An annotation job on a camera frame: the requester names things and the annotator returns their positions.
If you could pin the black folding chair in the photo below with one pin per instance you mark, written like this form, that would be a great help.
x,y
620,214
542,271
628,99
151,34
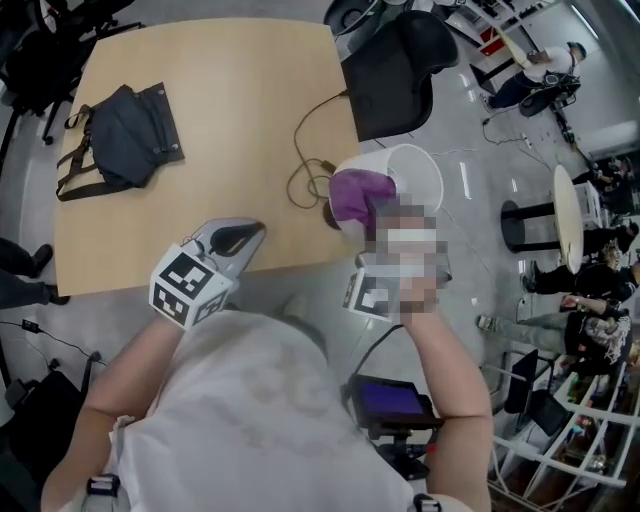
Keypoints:
x,y
535,395

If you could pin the dark shoulder bag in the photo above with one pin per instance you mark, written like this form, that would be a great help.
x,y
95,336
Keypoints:
x,y
125,137

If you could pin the white lamp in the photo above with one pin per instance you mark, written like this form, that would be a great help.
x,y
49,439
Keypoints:
x,y
415,172

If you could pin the black equipment case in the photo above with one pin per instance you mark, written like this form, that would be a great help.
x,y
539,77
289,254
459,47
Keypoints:
x,y
40,415

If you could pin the purple cloth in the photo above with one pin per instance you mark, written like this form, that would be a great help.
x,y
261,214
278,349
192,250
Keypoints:
x,y
357,192

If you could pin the round white table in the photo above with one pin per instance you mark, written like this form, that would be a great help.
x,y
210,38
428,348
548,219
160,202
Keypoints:
x,y
567,210

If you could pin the person's white shirt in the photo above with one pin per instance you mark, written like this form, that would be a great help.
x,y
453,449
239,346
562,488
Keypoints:
x,y
260,410

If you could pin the person's right forearm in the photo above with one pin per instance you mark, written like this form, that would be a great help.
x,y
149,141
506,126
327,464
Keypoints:
x,y
450,390

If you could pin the person's left forearm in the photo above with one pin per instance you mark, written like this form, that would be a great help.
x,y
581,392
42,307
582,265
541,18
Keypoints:
x,y
125,380

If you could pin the black camera monitor rig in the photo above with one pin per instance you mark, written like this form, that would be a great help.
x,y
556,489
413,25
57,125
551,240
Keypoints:
x,y
395,405

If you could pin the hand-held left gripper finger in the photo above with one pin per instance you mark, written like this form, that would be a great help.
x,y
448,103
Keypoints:
x,y
234,235

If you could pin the black mesh office chair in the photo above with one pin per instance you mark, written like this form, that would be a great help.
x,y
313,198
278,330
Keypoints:
x,y
45,60

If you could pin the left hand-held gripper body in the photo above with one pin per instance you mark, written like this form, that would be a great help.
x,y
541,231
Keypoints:
x,y
192,282

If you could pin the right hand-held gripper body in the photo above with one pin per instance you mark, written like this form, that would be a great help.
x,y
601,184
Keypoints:
x,y
395,260

